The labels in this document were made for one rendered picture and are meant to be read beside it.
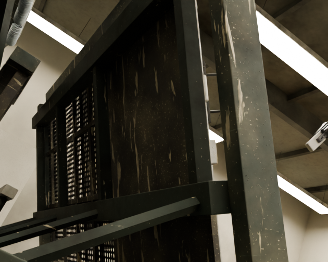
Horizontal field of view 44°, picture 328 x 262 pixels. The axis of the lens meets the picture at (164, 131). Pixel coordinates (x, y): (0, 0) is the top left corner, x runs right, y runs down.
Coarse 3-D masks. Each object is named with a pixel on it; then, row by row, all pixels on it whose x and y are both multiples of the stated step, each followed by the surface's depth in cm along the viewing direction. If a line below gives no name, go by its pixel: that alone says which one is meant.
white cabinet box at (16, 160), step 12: (0, 132) 480; (0, 144) 477; (12, 144) 484; (24, 144) 490; (0, 156) 474; (12, 156) 481; (24, 156) 487; (0, 168) 471; (12, 168) 478; (24, 168) 484; (0, 180) 468; (12, 180) 475; (24, 180) 481; (12, 204) 469; (0, 216) 460
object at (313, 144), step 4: (320, 132) 127; (316, 136) 126; (312, 140) 126; (316, 140) 126; (324, 140) 127; (308, 144) 125; (312, 144) 125; (316, 144) 126; (320, 144) 126; (312, 148) 125; (316, 148) 125
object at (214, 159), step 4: (212, 140) 117; (212, 144) 117; (212, 148) 117; (212, 152) 117; (216, 152) 117; (212, 156) 116; (216, 156) 117; (212, 160) 116; (216, 160) 117; (212, 164) 118
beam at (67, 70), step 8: (120, 0) 177; (128, 0) 170; (120, 8) 177; (112, 16) 185; (104, 24) 194; (96, 32) 204; (104, 32) 194; (96, 40) 204; (88, 48) 215; (80, 56) 227; (72, 64) 240; (64, 72) 256; (56, 80) 273; (56, 88) 272; (48, 96) 291
